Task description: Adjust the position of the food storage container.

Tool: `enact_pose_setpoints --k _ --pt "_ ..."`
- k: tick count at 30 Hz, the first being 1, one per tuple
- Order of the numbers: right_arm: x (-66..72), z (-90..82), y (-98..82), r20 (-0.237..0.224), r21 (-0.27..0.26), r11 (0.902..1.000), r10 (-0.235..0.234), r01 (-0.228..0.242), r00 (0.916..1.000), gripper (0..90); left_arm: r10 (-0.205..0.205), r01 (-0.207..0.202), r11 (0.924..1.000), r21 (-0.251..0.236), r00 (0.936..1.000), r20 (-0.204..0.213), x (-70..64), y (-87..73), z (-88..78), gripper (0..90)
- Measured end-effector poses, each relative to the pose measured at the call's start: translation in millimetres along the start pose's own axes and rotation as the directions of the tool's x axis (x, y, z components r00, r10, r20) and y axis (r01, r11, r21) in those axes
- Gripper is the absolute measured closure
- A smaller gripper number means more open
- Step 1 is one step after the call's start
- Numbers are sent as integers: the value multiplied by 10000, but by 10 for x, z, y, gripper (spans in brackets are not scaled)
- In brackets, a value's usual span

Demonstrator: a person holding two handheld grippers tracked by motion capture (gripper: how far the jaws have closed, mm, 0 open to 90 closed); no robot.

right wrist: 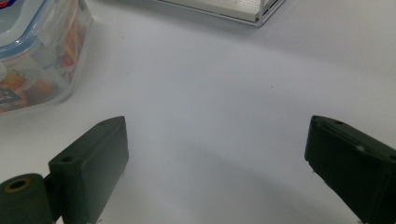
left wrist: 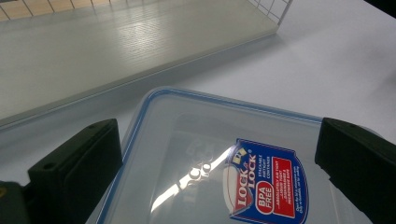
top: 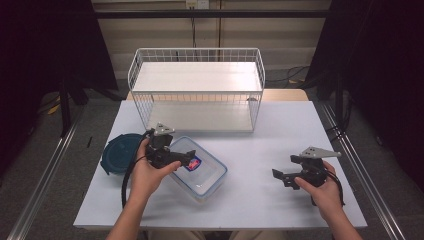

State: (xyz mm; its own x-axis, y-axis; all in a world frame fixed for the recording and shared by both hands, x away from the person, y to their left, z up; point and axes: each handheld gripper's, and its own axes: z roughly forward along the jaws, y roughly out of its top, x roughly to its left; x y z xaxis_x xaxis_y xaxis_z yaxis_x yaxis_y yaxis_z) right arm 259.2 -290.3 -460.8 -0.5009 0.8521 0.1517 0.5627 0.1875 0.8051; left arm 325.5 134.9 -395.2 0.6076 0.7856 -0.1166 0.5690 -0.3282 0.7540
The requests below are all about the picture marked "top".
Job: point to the person's left hand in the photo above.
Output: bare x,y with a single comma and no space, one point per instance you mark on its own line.
146,180

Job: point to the black curtain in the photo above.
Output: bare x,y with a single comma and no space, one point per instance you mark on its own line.
383,66
40,50

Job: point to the clear rectangular food container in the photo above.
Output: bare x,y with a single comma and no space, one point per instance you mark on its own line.
206,173

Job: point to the person's right hand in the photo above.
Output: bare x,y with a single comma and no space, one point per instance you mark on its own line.
328,196

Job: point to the black horizontal bar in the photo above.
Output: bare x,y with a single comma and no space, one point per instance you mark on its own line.
150,14

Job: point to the black metal stand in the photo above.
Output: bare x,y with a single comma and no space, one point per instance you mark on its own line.
65,106
339,100

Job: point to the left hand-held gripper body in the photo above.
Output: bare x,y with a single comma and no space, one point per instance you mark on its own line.
158,150

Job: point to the brown vertical pole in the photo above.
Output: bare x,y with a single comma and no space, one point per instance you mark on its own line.
220,30

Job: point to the tan wooden table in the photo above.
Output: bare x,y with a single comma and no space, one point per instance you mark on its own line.
286,95

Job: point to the white wall socket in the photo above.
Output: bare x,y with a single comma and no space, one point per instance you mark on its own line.
197,3

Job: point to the aluminium rail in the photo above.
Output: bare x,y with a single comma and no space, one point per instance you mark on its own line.
43,173
363,173

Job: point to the small black stick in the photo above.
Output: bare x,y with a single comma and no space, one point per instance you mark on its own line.
89,142

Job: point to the round dark teal container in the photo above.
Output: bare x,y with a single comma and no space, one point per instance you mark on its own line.
120,153

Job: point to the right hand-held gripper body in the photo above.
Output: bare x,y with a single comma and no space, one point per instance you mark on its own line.
313,170

